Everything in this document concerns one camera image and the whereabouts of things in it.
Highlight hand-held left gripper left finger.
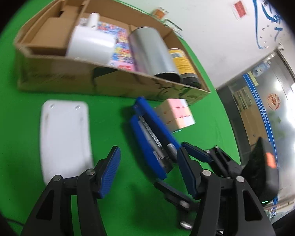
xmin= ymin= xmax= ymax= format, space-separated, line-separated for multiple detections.
xmin=20 ymin=146 xmax=122 ymax=236

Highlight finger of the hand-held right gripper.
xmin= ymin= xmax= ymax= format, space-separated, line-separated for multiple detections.
xmin=181 ymin=141 xmax=241 ymax=177
xmin=154 ymin=180 xmax=202 ymax=212

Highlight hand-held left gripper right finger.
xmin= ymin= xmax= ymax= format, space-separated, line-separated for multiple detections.
xmin=176 ymin=147 xmax=277 ymax=236

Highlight blue stapler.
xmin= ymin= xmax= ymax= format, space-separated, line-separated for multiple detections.
xmin=130 ymin=97 xmax=181 ymax=180

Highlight yellow label black jar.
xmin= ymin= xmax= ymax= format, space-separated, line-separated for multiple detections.
xmin=168 ymin=48 xmax=202 ymax=88

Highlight shallow cardboard box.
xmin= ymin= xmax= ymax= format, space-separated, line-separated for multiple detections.
xmin=13 ymin=0 xmax=211 ymax=106

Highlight silver metal can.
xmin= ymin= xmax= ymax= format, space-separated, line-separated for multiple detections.
xmin=127 ymin=27 xmax=181 ymax=84

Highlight white mug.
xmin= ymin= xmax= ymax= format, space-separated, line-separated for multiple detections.
xmin=65 ymin=12 xmax=116 ymax=64

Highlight pastel puzzle cube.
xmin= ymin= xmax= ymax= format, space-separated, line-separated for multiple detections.
xmin=154 ymin=98 xmax=196 ymax=133

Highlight white plastic tray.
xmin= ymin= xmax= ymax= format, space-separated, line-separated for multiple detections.
xmin=39 ymin=100 xmax=94 ymax=185

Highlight glass door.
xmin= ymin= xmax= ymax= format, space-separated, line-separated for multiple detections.
xmin=216 ymin=47 xmax=295 ymax=209

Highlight colourful printed packet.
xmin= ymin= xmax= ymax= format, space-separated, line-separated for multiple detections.
xmin=80 ymin=17 xmax=136 ymax=72

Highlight small orange box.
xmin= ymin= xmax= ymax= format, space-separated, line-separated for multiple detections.
xmin=151 ymin=7 xmax=169 ymax=19

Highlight flat packets near wall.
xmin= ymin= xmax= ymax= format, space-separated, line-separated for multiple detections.
xmin=162 ymin=18 xmax=183 ymax=38

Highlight red wall sign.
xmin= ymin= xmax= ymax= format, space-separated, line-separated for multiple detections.
xmin=232 ymin=0 xmax=249 ymax=19

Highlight blue wall decal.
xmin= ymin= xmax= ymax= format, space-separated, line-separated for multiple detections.
xmin=238 ymin=0 xmax=289 ymax=50

